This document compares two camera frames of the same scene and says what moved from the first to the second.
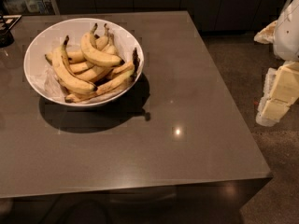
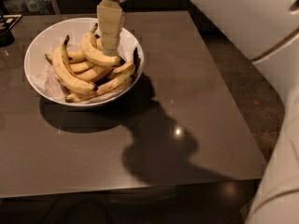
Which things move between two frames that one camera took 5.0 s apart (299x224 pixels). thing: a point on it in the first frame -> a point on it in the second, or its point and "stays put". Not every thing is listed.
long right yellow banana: [127, 79] stays put
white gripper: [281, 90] -> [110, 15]
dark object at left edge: [7, 21] stays put
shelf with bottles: [28, 0] stays put
